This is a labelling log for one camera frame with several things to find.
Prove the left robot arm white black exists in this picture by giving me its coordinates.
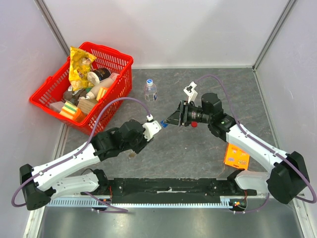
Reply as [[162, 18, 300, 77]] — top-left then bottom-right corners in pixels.
[[18, 119, 161, 211]]

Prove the white cable duct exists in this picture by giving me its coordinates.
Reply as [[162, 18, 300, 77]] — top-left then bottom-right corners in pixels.
[[47, 197, 233, 209]]

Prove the wooden block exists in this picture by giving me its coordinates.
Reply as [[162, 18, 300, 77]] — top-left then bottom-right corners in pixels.
[[77, 99, 98, 115]]

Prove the orange packet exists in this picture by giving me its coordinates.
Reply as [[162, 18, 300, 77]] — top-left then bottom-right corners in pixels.
[[73, 108, 86, 123]]

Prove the red bottle cap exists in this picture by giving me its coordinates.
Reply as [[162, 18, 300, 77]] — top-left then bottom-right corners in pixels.
[[191, 121, 198, 127]]

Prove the orange snack box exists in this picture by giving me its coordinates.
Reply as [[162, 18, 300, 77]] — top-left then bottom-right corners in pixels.
[[223, 143, 250, 170]]

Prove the yellow chips bag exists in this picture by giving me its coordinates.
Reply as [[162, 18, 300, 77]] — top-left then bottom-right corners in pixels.
[[68, 47, 97, 91]]

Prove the yellow wafer pack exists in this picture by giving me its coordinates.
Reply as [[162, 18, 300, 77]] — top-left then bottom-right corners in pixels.
[[96, 87, 108, 101]]

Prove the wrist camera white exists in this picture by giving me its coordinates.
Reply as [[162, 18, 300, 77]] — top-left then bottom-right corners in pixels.
[[183, 81, 198, 102], [142, 114, 162, 141]]

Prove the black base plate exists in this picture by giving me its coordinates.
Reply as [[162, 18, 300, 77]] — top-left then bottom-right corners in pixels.
[[99, 177, 257, 198]]

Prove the striped yellow green sponge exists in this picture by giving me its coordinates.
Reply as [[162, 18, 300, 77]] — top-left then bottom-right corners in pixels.
[[59, 101, 77, 119]]

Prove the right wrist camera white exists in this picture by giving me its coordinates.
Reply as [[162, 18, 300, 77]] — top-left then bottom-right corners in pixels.
[[183, 81, 198, 102]]

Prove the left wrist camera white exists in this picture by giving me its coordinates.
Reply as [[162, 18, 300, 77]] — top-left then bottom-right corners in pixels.
[[142, 114, 162, 141]]

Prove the brown cup with lid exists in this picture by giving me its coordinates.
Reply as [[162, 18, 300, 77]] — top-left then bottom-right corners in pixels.
[[87, 68, 111, 85]]

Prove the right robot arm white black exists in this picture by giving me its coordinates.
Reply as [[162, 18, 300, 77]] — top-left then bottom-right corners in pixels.
[[163, 93, 312, 204]]

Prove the red plastic basket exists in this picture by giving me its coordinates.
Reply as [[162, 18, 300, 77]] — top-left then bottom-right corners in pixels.
[[29, 42, 133, 135]]

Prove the purple cable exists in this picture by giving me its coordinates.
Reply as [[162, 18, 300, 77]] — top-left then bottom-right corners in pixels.
[[10, 97, 153, 214], [197, 74, 317, 214]]

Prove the small clear water bottle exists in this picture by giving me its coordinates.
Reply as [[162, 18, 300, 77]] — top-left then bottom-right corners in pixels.
[[144, 79, 158, 101]]

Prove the beige sauce bottle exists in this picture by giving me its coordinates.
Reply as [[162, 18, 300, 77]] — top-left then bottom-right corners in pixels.
[[85, 73, 119, 99]]

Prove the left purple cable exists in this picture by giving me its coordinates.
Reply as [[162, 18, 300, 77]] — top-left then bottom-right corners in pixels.
[[10, 97, 153, 214]]

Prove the blue bottle cap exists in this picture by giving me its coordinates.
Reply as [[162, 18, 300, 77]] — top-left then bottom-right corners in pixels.
[[160, 120, 168, 128]]

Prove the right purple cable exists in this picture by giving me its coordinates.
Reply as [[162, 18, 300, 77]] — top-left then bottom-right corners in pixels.
[[197, 74, 317, 214]]

